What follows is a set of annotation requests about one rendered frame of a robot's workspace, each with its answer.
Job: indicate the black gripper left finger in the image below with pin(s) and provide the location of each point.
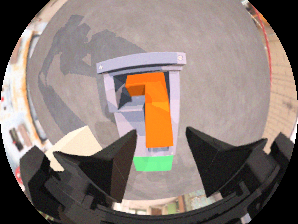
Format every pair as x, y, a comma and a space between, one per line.
108, 169

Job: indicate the orange l-shaped part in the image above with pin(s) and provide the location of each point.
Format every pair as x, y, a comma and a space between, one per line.
158, 129

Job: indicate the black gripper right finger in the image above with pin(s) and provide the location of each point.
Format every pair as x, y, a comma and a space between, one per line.
219, 162

